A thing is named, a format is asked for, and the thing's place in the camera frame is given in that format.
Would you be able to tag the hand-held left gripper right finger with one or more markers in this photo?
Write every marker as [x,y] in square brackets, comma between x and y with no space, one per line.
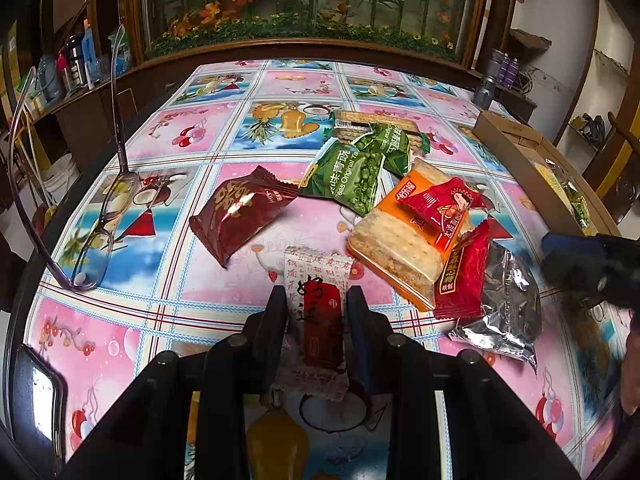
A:
[360,335]

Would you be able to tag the red packet with figure print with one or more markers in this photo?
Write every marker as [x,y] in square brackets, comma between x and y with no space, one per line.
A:
[445,210]

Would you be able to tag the wooden side cabinet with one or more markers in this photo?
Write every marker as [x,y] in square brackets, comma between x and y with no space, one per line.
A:
[520,102]

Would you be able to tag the small green snack packet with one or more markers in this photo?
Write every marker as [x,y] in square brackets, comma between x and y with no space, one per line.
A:
[395,152]

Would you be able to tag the blue green packet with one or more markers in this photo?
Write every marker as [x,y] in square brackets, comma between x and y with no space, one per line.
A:
[120,52]

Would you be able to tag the red candy packet gold label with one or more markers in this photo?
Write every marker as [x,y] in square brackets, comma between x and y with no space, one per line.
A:
[465,280]

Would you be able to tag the maroon snack packet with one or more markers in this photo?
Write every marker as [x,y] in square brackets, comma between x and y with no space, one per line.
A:
[240,215]

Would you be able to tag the orange cracker packet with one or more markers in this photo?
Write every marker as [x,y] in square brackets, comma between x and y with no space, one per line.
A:
[395,245]

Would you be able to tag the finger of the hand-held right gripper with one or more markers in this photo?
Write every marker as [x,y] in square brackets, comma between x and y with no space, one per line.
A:
[600,285]
[570,247]

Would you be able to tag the wooden chair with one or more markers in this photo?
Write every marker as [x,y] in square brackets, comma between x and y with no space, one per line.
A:
[620,170]

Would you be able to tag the brown wooden wall shelf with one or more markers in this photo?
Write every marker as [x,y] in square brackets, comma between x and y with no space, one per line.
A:
[530,39]

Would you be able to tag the white plastic bucket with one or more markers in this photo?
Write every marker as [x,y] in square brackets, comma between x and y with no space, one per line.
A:
[60,175]

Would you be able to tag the eyeglasses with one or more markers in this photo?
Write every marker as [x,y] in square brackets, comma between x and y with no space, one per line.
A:
[117,195]

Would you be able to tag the large green pea packet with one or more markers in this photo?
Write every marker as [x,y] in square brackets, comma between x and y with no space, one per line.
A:
[350,180]

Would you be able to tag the purple spray can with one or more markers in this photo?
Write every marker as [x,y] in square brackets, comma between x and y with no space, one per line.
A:
[504,69]
[515,71]

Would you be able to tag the green wrapped cracker pack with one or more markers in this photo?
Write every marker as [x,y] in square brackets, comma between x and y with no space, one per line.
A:
[350,120]

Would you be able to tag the yellow green pea packet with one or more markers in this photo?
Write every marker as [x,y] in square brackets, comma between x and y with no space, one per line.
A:
[577,207]

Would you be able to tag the white red candy wrapper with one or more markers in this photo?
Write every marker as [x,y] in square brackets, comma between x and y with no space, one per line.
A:
[320,310]

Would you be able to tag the grey flashlight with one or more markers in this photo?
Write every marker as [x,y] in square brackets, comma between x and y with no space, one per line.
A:
[487,90]

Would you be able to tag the glass artificial flower display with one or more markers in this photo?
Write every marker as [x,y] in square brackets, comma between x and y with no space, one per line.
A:
[300,0]

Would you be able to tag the steel thermos flask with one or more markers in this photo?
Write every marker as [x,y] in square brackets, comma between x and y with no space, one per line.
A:
[75,67]

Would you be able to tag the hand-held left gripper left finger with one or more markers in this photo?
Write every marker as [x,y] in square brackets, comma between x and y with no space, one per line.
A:
[280,330]

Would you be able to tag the smartphone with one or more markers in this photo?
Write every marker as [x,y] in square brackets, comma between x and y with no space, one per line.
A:
[40,400]

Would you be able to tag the cardboard box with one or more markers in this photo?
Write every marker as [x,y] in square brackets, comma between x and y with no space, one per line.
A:
[510,145]

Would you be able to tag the silver foil packet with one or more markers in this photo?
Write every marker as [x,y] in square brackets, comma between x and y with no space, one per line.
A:
[505,310]

